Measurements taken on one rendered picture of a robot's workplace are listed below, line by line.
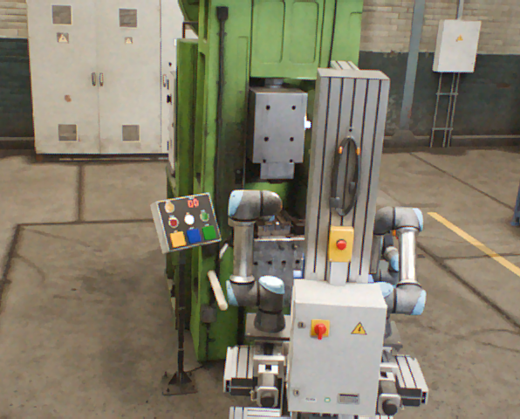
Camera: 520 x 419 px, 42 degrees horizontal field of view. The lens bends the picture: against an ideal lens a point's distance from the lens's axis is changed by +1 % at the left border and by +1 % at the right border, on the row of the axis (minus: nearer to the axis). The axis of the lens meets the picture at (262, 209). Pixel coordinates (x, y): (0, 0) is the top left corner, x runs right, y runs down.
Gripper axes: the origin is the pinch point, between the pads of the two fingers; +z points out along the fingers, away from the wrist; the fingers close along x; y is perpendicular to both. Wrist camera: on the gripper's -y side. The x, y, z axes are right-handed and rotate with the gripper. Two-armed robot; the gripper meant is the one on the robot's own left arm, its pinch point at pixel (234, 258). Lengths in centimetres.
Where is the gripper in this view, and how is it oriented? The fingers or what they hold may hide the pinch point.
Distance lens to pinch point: 359.6
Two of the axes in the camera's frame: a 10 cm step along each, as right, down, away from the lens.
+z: -0.5, 9.5, 3.2
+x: 10.0, 0.5, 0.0
